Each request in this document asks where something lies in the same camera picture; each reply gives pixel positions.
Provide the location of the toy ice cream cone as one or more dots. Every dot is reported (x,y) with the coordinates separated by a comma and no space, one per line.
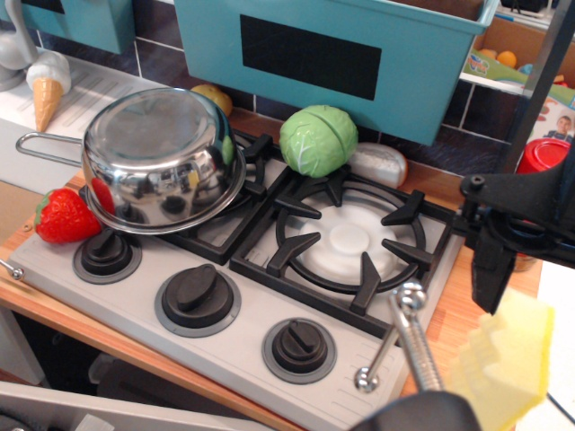
(49,78)

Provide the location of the small teal bin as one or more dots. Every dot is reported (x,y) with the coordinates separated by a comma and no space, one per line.
(101,24)

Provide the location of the red toy strawberry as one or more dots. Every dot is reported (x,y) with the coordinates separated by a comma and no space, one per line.
(62,217)

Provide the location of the cardboard box with toys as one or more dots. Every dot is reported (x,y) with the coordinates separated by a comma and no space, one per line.
(506,53)

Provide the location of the green toy cabbage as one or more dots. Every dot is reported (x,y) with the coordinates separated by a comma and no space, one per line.
(318,140)

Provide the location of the red lid spice jar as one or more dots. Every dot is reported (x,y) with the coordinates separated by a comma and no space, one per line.
(540,155)

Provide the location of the grey toy stove top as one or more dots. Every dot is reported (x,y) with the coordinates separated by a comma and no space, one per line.
(283,299)

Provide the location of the black clamp base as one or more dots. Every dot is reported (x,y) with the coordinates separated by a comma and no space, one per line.
(427,410)

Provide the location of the chrome clamp screw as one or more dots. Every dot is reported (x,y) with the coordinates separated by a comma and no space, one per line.
(405,303)

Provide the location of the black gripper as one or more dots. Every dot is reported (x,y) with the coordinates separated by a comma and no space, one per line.
(502,214)

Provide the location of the small chrome rod left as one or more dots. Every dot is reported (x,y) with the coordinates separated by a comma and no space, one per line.
(14,272)

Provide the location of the black stove knob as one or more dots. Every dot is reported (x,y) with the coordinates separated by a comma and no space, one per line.
(198,302)
(107,258)
(299,351)

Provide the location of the yellow toy potato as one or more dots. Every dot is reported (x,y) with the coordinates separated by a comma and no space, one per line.
(215,94)

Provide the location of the right black burner grate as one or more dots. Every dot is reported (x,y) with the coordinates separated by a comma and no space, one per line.
(339,244)

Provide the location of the right black stove knob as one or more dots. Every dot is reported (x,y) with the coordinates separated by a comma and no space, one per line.
(299,351)

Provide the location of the large teal bin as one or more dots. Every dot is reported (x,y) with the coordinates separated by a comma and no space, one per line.
(392,67)

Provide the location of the yellow sponge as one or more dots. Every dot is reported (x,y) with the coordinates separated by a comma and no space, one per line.
(503,369)

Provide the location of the middle black stove knob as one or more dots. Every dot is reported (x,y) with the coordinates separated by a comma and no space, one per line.
(198,302)

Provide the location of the stainless steel pot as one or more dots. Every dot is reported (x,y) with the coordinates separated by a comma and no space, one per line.
(155,162)

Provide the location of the black metal post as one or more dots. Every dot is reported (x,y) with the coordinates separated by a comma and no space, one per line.
(538,84)

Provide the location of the left black stove knob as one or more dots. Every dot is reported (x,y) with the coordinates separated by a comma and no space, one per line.
(107,258)

